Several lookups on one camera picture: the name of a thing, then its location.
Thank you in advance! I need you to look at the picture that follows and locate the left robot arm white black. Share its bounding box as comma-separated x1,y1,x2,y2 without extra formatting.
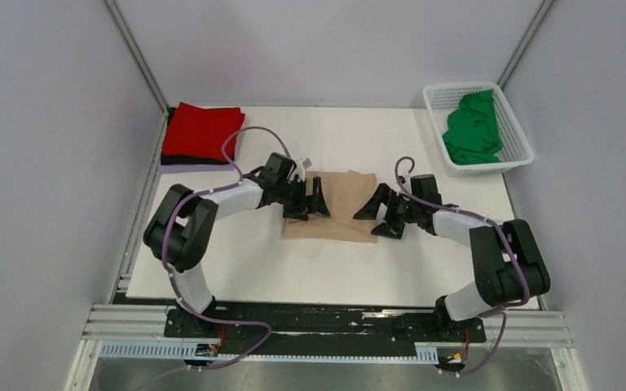
143,152,338,337

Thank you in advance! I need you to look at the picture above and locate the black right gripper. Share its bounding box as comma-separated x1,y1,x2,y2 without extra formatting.
354,183,421,239

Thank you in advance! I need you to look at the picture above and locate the white plastic basket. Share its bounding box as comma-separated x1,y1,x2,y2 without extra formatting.
423,81,534,177

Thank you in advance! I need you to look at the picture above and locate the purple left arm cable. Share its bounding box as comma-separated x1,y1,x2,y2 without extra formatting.
161,125,273,371

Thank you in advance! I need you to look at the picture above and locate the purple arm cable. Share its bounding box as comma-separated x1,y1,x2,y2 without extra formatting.
394,156,532,376
161,125,273,371

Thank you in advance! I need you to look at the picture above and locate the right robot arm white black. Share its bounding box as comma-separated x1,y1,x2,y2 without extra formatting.
353,174,551,340

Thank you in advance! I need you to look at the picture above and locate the left aluminium frame post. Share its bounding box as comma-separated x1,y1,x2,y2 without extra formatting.
101,0,169,116

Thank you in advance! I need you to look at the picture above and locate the right aluminium frame post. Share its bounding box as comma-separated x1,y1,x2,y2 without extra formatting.
496,0,558,90

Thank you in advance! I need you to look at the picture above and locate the aluminium frame post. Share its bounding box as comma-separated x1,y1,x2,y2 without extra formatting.
496,0,558,90
101,0,169,116

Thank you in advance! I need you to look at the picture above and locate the beige t shirt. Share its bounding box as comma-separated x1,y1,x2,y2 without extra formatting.
281,170,377,244

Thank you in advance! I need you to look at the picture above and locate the folded red t shirt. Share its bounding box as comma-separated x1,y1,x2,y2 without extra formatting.
161,103,245,160

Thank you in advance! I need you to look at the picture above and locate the folded black t shirt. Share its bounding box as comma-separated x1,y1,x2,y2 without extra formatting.
160,154,228,165

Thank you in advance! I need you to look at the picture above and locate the green t shirt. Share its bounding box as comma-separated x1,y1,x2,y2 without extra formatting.
442,90,503,165

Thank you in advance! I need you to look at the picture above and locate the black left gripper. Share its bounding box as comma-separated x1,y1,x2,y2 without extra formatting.
275,176,329,220

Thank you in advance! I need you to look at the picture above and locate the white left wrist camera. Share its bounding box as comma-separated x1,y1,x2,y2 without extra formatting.
291,157,312,182

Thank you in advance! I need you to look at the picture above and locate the white slotted cable duct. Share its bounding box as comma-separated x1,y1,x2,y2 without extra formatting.
98,341,439,365

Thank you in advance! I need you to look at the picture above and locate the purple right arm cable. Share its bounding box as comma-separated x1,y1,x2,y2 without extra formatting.
394,156,532,376

